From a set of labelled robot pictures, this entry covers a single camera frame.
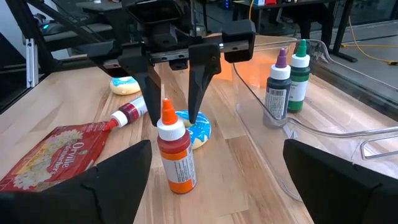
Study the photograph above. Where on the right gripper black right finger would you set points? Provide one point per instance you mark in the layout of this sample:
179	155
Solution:
326	186

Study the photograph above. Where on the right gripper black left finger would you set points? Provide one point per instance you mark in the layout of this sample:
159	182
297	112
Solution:
93	193

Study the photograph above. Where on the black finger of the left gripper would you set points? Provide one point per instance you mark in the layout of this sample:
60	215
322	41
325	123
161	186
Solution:
152	93
199	74

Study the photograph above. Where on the plain blue-iced donut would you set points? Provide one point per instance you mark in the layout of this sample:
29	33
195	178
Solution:
124	87

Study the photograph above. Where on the red-capped colour bottle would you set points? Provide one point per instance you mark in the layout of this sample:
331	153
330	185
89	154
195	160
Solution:
127	113

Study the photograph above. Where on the red popcorn packet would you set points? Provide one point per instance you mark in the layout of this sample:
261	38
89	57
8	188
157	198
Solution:
59	152

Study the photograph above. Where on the blue-iced donut white stripes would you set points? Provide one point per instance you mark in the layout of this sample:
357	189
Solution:
202	130

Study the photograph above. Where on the orange-capped colour bottle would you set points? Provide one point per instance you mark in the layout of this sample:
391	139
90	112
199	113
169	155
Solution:
178	165

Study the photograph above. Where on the violet-capped colour bottle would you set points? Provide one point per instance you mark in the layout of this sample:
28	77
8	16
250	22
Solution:
276	96

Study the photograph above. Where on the green-capped colour bottle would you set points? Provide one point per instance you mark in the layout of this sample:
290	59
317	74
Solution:
298	90

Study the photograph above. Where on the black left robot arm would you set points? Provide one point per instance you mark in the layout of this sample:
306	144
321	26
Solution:
116	25

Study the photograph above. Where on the clear plastic bin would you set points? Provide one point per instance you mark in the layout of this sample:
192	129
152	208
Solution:
335	118

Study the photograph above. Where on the black electronic device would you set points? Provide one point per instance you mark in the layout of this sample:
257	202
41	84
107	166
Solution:
49	28

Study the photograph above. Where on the black stand leg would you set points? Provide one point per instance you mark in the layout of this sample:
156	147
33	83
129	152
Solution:
341	31

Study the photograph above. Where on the silver aluminium post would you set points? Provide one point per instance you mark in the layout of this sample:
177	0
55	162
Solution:
31	62

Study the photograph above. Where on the black metal table frame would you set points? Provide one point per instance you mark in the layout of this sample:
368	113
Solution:
21	18

